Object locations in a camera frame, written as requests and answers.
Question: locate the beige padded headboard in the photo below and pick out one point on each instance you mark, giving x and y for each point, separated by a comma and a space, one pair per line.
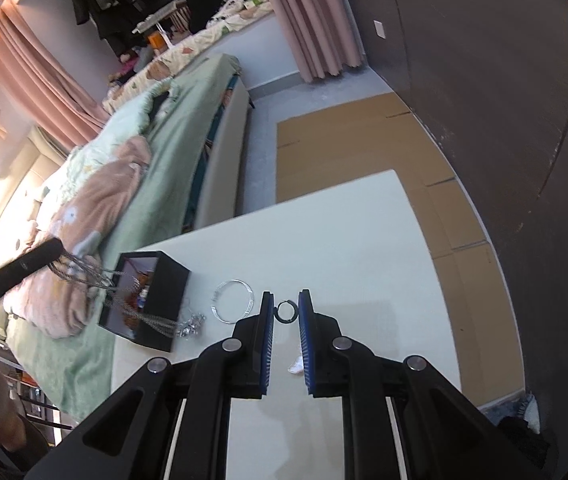
29, 170

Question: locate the pink floral blanket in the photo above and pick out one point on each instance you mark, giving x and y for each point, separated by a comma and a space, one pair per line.
89, 200

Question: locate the pink curtain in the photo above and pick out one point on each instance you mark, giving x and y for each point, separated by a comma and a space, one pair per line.
314, 20
49, 75

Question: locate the printed window seat cushion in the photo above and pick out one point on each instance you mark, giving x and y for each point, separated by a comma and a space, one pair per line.
194, 45

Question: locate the beige bed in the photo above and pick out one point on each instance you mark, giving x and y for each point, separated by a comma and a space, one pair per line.
224, 160

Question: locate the hanging dark clothes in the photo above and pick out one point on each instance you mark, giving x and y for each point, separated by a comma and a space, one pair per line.
109, 10

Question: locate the white table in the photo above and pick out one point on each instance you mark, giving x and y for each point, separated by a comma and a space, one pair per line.
354, 140

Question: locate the white wall socket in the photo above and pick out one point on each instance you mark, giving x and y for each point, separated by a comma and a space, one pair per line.
380, 29

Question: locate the black jewelry box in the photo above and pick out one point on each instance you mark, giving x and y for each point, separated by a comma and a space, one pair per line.
164, 300

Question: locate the black bag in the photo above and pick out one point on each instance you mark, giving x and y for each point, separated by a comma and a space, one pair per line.
209, 7

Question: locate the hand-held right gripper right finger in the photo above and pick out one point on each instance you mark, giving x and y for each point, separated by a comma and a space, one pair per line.
305, 340

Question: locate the heap of plush toys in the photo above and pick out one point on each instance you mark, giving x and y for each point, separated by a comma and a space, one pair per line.
129, 62

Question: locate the white folding rack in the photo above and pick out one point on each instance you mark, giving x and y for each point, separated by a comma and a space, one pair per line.
159, 15

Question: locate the dark brown wardrobe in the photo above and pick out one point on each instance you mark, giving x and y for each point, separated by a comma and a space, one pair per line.
489, 85

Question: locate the green bed sheet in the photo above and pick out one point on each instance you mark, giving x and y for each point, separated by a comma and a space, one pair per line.
174, 160

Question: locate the orange box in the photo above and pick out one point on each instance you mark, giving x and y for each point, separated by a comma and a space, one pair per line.
156, 41

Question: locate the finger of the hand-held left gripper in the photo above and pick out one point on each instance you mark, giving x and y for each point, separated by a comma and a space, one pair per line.
19, 270

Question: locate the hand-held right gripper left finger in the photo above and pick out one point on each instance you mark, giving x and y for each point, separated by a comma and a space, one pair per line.
266, 340

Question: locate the light green floral duvet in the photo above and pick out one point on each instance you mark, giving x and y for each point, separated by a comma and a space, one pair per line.
124, 120

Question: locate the small white ornament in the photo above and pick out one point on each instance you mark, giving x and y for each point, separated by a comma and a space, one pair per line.
295, 366

